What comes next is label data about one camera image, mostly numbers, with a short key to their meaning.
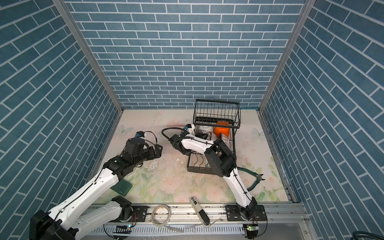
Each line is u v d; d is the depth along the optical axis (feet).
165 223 2.32
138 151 2.01
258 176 2.84
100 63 3.07
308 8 2.33
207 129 3.29
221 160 1.84
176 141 2.29
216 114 2.99
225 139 3.00
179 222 2.37
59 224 1.27
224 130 3.25
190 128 2.79
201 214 2.30
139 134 2.31
